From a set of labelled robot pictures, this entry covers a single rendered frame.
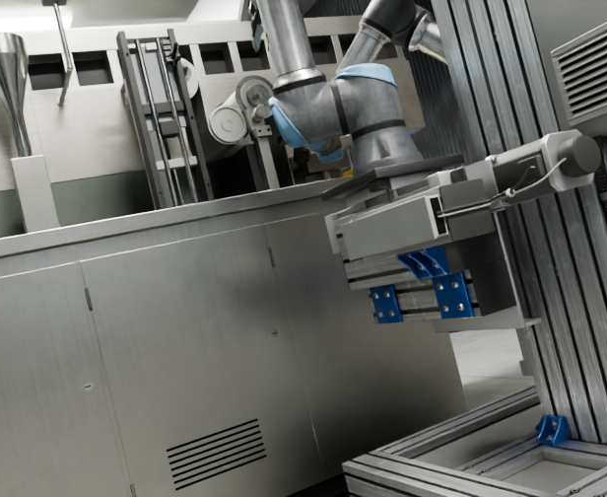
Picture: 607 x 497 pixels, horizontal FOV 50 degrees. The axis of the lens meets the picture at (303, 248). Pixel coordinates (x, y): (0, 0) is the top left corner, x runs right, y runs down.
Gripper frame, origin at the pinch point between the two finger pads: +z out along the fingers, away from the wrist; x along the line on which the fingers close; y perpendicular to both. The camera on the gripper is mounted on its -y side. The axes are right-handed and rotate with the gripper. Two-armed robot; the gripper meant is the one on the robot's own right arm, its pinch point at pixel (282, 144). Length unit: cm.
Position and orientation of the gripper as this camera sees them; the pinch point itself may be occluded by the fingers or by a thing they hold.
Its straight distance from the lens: 221.7
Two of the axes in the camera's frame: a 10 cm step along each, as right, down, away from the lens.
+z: -4.2, 1.4, 9.0
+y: -2.4, -9.7, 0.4
